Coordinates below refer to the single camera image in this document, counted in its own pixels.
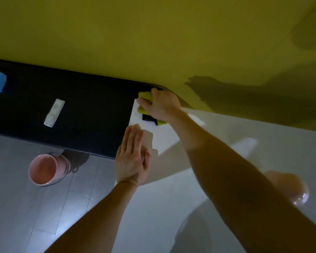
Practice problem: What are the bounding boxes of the yellow and black cleaning cloth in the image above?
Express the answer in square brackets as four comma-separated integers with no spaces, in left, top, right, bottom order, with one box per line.
[137,91,169,126]

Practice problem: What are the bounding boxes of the black cabinet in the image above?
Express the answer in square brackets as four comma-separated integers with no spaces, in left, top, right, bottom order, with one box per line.
[0,57,193,159]

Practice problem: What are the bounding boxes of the person's right hand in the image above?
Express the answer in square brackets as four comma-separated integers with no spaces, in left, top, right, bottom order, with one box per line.
[136,87,182,122]

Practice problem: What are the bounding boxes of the pink bucket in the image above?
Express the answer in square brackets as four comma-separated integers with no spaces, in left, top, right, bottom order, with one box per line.
[28,152,72,187]

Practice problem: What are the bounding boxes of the person's right forearm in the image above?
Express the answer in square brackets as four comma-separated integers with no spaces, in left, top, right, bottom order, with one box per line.
[168,108,316,253]

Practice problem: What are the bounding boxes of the white remote control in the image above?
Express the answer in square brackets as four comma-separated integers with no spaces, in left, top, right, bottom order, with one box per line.
[43,98,66,128]

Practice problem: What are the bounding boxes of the person's left hand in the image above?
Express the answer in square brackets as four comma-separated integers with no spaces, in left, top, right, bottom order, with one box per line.
[114,125,152,186]

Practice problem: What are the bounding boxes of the person's left forearm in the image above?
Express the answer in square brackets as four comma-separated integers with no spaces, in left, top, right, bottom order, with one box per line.
[43,180,139,253]

